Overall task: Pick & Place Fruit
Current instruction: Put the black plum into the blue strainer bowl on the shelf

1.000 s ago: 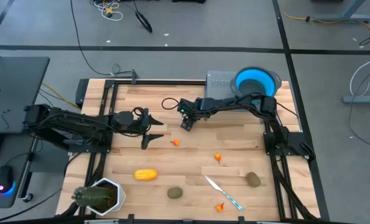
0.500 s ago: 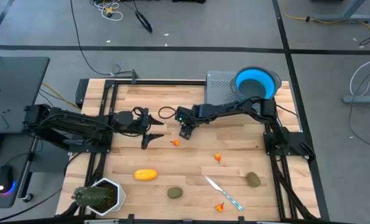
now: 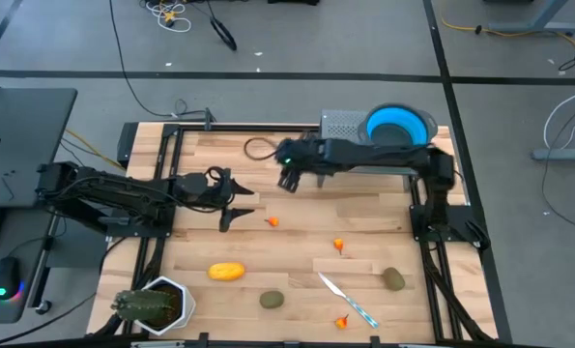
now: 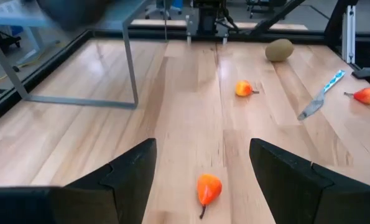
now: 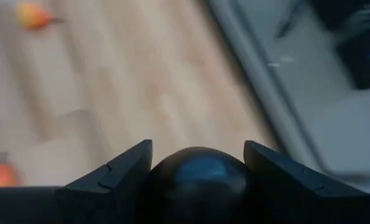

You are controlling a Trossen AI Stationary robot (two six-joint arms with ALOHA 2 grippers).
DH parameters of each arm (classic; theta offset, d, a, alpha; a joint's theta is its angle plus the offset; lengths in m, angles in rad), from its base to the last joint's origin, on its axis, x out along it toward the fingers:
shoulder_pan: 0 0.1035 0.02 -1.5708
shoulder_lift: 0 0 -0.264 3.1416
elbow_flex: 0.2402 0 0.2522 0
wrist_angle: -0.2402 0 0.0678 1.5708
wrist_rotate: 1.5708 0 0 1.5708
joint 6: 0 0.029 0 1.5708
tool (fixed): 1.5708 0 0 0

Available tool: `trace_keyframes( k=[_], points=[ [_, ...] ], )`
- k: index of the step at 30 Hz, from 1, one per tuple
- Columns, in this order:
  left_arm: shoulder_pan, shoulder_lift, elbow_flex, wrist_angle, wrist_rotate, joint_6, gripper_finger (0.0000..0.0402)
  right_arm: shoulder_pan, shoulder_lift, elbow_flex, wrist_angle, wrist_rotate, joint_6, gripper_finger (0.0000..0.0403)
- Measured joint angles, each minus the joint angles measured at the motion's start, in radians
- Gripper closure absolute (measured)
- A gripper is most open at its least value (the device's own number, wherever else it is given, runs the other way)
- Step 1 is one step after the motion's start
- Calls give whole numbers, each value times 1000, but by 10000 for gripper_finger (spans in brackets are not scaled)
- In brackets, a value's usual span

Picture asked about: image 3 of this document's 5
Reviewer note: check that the small orange fruit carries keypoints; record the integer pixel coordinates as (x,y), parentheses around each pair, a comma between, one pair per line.
(273,221)
(341,321)
(338,244)

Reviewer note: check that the yellow mango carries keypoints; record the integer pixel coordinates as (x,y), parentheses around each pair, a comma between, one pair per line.
(226,271)

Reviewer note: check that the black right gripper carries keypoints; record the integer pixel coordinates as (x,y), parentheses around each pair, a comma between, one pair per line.
(299,154)

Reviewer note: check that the black glowing computer mouse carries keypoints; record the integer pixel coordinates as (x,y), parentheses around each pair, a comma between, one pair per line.
(7,275)

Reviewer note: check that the green cactus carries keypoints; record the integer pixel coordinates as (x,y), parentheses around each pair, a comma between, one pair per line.
(142,304)

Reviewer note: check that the grey desk foot bar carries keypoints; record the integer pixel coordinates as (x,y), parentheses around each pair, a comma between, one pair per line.
(567,153)

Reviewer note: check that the brown kiwi fruit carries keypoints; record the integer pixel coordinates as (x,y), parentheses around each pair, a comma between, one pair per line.
(271,299)
(393,279)

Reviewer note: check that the grey desk surface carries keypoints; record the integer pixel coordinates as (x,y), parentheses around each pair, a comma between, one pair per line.
(21,232)

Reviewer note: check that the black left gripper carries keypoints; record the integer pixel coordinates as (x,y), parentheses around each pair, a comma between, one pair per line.
(195,186)

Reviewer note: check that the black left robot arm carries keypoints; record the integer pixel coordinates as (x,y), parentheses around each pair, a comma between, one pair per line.
(113,188)

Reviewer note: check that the dark grey desk top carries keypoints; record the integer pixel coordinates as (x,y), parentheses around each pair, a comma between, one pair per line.
(26,145)

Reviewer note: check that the grey perforated metal stand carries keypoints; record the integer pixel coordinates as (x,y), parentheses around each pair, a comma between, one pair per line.
(340,125)

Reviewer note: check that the black equipment base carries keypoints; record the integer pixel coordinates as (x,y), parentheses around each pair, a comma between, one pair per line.
(292,2)

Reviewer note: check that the blue collapsible colander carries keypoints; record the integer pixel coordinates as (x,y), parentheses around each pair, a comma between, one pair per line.
(379,123)

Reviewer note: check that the white hexagonal plant pot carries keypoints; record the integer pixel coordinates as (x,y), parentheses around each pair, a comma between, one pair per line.
(188,304)

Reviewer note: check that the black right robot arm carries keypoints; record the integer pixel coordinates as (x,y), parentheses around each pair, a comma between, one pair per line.
(374,154)

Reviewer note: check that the grey desk leg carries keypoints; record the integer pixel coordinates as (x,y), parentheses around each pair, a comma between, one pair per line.
(533,26)

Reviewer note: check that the black caster wheel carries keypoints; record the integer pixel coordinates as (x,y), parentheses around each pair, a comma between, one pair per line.
(44,307)

